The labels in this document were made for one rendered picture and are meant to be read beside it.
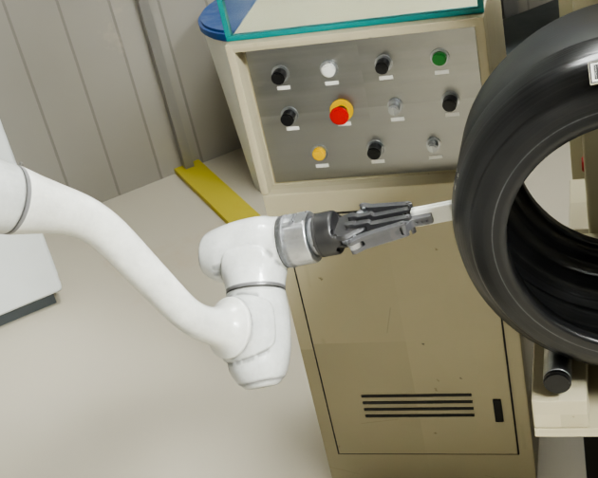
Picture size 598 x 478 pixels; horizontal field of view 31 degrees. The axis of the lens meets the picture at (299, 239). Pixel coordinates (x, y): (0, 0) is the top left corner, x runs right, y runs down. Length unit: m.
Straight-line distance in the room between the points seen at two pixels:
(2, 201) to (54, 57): 3.02
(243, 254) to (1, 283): 2.29
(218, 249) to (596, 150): 0.69
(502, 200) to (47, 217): 0.65
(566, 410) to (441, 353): 0.86
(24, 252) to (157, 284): 2.34
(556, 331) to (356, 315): 0.98
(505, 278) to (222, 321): 0.45
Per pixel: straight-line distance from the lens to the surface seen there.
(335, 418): 2.83
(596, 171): 1.98
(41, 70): 4.49
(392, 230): 1.72
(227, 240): 1.81
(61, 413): 3.55
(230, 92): 4.23
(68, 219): 1.57
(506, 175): 1.56
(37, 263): 3.99
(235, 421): 3.27
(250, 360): 1.74
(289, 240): 1.77
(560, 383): 1.78
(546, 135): 1.53
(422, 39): 2.29
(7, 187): 1.50
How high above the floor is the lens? 2.04
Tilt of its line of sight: 30 degrees down
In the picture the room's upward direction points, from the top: 13 degrees counter-clockwise
